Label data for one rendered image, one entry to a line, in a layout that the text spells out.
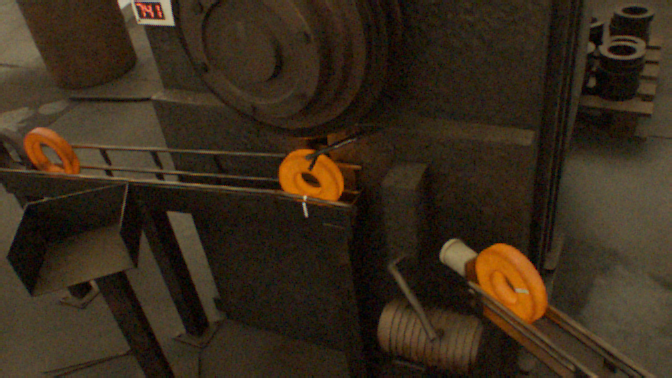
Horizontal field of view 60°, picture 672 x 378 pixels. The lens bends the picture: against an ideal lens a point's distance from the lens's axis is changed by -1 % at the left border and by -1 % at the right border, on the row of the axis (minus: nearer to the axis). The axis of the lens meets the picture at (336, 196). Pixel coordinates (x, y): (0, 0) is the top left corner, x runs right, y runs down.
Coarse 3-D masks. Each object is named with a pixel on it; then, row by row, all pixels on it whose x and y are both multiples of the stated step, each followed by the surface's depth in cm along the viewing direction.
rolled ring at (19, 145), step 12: (0, 132) 180; (12, 132) 180; (0, 144) 187; (12, 144) 180; (24, 144) 181; (0, 156) 189; (24, 156) 182; (12, 168) 190; (24, 168) 190; (36, 168) 185
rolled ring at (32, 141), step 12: (36, 132) 172; (48, 132) 172; (36, 144) 178; (48, 144) 172; (60, 144) 172; (36, 156) 180; (60, 156) 174; (72, 156) 174; (48, 168) 182; (60, 168) 183; (72, 168) 175
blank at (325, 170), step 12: (288, 156) 135; (300, 156) 133; (324, 156) 133; (288, 168) 136; (300, 168) 135; (324, 168) 132; (336, 168) 134; (288, 180) 139; (300, 180) 140; (324, 180) 134; (336, 180) 133; (300, 192) 140; (312, 192) 140; (324, 192) 137; (336, 192) 135
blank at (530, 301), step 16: (480, 256) 111; (496, 256) 106; (512, 256) 104; (480, 272) 114; (496, 272) 110; (512, 272) 104; (528, 272) 102; (496, 288) 112; (528, 288) 102; (544, 288) 103; (512, 304) 108; (528, 304) 104; (544, 304) 104; (528, 320) 106
